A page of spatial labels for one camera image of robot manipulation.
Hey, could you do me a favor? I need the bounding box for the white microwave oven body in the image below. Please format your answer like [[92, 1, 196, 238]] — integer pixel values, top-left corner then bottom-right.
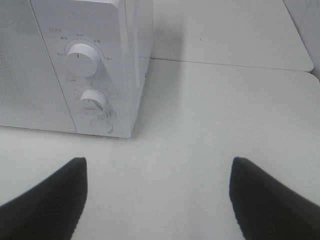
[[30, 0, 154, 138]]

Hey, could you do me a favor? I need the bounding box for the white microwave door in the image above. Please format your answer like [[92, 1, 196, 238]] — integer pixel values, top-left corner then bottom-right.
[[0, 0, 76, 133]]

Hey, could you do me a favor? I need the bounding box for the white timer knob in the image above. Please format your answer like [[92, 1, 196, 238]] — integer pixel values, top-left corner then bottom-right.
[[79, 89, 108, 115]]

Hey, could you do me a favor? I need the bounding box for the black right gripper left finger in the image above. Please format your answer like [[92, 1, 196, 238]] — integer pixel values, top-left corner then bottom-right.
[[0, 157, 88, 240]]

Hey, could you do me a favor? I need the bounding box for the round white door button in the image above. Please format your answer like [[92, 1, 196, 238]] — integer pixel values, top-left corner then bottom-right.
[[90, 118, 113, 133]]

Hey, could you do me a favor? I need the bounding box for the upper white control knob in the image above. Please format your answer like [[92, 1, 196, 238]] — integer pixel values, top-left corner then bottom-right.
[[65, 43, 101, 78]]

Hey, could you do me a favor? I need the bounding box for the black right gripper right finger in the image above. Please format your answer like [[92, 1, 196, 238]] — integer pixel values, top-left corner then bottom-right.
[[229, 157, 320, 240]]

